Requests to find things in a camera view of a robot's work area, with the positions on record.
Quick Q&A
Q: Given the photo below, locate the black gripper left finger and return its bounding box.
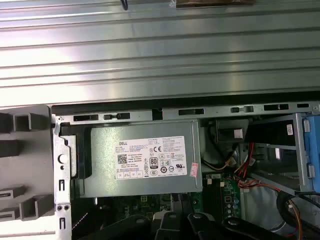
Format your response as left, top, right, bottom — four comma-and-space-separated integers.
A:
106, 211, 189, 240

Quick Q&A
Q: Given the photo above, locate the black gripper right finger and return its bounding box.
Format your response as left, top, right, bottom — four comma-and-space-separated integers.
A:
187, 212, 286, 240

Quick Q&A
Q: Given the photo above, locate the black RAM slot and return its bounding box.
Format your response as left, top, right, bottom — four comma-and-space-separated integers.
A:
205, 174, 215, 216
214, 174, 225, 216

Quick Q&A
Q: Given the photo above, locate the green motherboard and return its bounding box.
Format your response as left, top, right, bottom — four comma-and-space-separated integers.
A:
93, 172, 243, 226

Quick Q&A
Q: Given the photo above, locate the grey power supply unit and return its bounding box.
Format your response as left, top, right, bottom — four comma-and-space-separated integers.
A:
79, 120, 204, 199

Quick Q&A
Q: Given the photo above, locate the black open PC case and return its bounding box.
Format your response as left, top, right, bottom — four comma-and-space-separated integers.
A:
49, 98, 320, 240

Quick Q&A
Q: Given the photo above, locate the grey optical drive cage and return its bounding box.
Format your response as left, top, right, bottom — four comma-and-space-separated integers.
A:
246, 112, 320, 197

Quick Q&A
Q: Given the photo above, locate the blue drive cage latch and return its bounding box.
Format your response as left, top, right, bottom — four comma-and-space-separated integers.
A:
301, 113, 320, 194

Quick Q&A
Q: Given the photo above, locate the grey parts rack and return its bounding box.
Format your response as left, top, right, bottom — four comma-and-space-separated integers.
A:
0, 104, 57, 222

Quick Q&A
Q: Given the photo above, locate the yellow black wire bundle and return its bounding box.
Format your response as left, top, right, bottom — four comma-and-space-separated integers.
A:
201, 139, 238, 174

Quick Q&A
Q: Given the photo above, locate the red orange wire bundle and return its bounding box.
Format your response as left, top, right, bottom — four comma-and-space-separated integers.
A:
234, 141, 304, 240

